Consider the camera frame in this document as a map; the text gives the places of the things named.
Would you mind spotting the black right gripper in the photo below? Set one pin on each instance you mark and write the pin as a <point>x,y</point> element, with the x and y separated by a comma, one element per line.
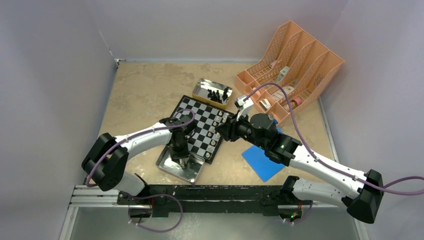
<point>228,130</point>

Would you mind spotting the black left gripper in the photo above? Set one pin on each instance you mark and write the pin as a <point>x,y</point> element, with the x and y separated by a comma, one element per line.
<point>183,154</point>

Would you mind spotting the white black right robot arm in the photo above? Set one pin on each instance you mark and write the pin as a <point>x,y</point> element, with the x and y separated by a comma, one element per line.
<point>356,191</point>

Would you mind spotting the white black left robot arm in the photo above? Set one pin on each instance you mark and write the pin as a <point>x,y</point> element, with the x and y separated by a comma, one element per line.
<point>105,163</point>

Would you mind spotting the black white chess board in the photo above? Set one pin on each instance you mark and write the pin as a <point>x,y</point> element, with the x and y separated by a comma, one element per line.
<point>205,114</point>

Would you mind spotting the black chess pieces pile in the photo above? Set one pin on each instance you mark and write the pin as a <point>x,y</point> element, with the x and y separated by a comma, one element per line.
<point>216,96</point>

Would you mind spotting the yellow metal tin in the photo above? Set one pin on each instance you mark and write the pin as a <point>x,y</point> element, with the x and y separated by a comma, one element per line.
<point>200,92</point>

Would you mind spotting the silver lilac metal tin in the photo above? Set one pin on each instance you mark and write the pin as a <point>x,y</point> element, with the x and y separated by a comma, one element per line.
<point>188,173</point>

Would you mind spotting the blue mat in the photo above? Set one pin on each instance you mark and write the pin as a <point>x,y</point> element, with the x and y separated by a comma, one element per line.
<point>262,165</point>

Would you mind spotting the pink desk file organizer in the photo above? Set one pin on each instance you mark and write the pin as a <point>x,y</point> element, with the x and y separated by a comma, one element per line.
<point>296,68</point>

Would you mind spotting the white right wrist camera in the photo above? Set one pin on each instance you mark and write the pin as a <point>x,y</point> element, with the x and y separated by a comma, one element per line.
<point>244,105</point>

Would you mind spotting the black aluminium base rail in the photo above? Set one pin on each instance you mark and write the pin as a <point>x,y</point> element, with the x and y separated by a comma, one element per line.
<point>203,212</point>

